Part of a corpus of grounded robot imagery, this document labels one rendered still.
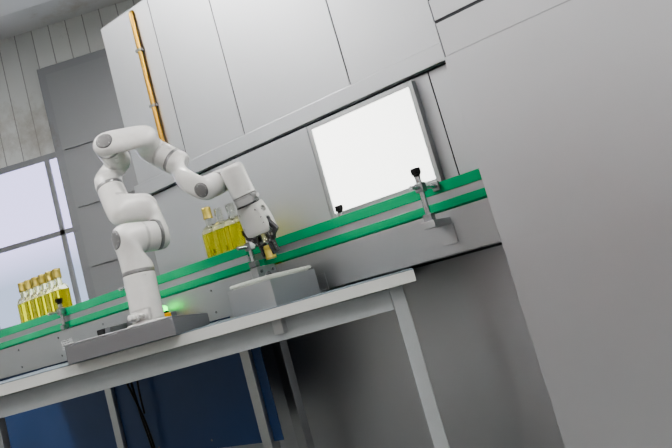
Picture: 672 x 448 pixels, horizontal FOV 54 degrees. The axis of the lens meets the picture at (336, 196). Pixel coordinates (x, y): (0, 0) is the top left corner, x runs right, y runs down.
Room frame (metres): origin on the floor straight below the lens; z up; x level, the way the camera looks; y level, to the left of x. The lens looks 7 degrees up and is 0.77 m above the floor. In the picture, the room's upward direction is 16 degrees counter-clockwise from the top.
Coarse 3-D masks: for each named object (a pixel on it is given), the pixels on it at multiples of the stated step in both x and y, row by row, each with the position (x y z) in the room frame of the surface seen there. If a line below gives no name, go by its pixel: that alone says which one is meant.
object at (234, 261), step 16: (224, 256) 2.21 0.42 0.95; (240, 256) 2.17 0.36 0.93; (176, 272) 2.33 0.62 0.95; (192, 272) 2.29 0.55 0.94; (208, 272) 2.26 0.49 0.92; (224, 272) 2.22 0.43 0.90; (160, 288) 2.39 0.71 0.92; (176, 288) 2.35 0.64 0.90; (80, 304) 2.64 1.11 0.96; (96, 304) 2.59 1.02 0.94; (112, 304) 2.54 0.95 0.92; (32, 320) 2.83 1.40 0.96; (48, 320) 2.77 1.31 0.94; (80, 320) 2.65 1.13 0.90; (0, 336) 2.97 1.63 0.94; (16, 336) 2.91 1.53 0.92; (32, 336) 2.84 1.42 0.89
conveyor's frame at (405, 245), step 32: (416, 224) 1.91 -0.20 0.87; (448, 224) 1.86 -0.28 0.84; (480, 224) 1.81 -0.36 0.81; (320, 256) 2.10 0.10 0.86; (352, 256) 2.04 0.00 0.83; (384, 256) 1.98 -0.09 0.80; (416, 256) 1.92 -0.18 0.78; (224, 288) 2.20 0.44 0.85; (96, 320) 2.57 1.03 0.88; (0, 352) 2.95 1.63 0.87; (32, 352) 2.82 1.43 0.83; (64, 352) 2.70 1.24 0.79
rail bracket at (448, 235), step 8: (416, 168) 1.77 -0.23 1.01; (416, 176) 1.78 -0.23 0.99; (416, 184) 1.78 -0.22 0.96; (424, 184) 1.78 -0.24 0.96; (432, 184) 1.85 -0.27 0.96; (416, 192) 1.78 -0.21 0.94; (424, 192) 1.78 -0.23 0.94; (424, 200) 1.78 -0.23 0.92; (424, 208) 1.78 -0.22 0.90; (424, 216) 1.78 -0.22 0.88; (432, 216) 1.77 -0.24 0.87; (424, 224) 1.77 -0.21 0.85; (432, 224) 1.76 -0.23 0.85; (440, 224) 1.79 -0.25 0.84; (440, 232) 1.87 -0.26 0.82; (448, 232) 1.86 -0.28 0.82; (448, 240) 1.86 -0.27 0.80; (456, 240) 1.85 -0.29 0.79
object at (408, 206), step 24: (408, 192) 1.93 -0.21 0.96; (432, 192) 1.89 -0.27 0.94; (456, 192) 1.85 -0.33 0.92; (480, 192) 1.81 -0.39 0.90; (360, 216) 2.02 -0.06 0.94; (384, 216) 1.98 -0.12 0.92; (408, 216) 1.94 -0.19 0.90; (288, 240) 2.18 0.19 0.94; (312, 240) 2.13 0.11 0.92; (336, 240) 2.08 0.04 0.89
